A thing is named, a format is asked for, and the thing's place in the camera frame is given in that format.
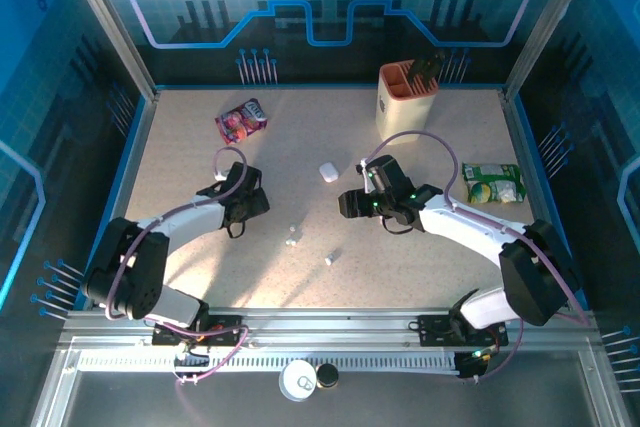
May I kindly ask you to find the white round lid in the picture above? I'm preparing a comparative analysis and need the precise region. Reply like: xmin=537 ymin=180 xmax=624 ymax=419
xmin=278 ymin=359 xmax=319 ymax=403

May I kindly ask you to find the black knife handle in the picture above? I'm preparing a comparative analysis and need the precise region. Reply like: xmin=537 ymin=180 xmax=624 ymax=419
xmin=422 ymin=49 xmax=445 ymax=82
xmin=409 ymin=57 xmax=430 ymax=86

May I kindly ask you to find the slotted white cable duct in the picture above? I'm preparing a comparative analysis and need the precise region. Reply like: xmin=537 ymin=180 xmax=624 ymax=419
xmin=74 ymin=349 xmax=464 ymax=374

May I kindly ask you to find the green snack bag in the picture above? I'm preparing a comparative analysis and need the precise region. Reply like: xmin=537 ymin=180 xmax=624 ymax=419
xmin=461 ymin=161 xmax=528 ymax=206

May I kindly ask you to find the cream knife block orange rim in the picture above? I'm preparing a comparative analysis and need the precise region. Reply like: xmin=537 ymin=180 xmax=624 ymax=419
xmin=374 ymin=60 xmax=441 ymax=146

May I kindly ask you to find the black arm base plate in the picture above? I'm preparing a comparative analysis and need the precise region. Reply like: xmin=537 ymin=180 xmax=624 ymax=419
xmin=151 ymin=314 xmax=247 ymax=348
xmin=416 ymin=314 xmax=510 ymax=348

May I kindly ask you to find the aluminium frame post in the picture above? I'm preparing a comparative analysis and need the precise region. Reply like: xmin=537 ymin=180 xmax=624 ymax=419
xmin=57 ymin=0 xmax=159 ymax=101
xmin=502 ymin=0 xmax=599 ymax=98

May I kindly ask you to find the black round cap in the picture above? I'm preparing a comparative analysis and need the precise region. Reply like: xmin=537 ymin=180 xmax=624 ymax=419
xmin=315 ymin=364 xmax=340 ymax=391

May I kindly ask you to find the pink snack bag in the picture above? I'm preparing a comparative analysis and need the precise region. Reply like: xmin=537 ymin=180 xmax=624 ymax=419
xmin=214 ymin=98 xmax=270 ymax=147

